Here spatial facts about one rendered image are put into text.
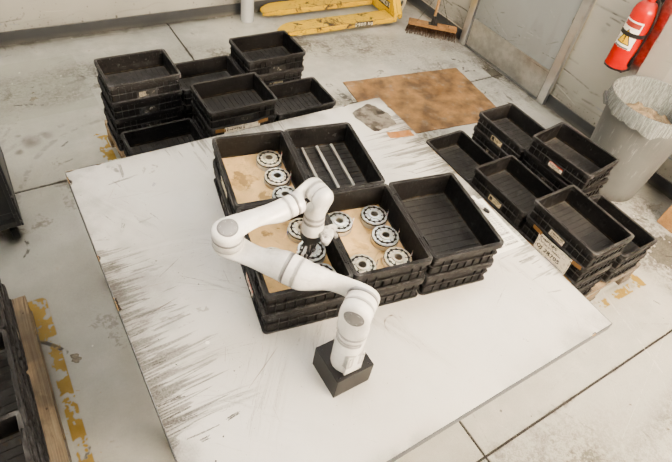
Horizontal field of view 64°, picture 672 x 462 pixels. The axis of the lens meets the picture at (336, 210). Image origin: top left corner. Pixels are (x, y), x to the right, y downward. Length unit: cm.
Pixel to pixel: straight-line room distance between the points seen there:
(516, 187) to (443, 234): 117
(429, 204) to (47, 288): 188
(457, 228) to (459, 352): 49
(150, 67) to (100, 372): 177
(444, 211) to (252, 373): 99
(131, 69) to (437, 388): 250
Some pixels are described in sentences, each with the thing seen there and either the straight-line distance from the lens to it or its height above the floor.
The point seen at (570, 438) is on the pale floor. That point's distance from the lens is 288.
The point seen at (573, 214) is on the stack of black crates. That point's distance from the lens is 307.
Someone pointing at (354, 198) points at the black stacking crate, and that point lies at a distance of 209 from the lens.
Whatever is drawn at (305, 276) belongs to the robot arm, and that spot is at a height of 113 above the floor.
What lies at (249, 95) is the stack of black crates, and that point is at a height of 49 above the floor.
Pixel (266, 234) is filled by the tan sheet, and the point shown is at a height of 83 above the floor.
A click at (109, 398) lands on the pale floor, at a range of 263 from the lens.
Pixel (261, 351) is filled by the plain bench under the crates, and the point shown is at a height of 70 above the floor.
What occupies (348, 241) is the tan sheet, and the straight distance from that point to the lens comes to 201.
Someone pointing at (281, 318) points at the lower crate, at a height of 77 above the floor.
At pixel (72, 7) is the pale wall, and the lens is 483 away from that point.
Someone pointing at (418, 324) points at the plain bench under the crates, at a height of 70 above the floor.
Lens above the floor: 231
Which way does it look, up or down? 45 degrees down
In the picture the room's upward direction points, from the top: 11 degrees clockwise
